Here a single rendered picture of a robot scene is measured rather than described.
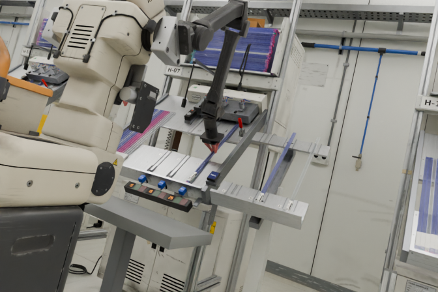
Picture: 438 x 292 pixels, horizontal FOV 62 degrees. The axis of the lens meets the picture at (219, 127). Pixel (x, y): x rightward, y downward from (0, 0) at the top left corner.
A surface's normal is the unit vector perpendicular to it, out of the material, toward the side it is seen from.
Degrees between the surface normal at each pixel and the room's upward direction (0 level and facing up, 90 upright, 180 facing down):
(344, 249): 90
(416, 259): 134
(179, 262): 90
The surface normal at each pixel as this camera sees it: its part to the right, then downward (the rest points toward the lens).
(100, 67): 0.90, 0.18
